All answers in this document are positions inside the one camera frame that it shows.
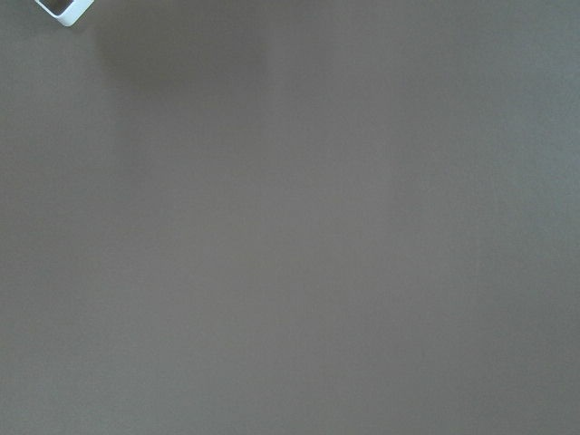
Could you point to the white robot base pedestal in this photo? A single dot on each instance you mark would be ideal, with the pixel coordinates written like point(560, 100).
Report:
point(65, 12)

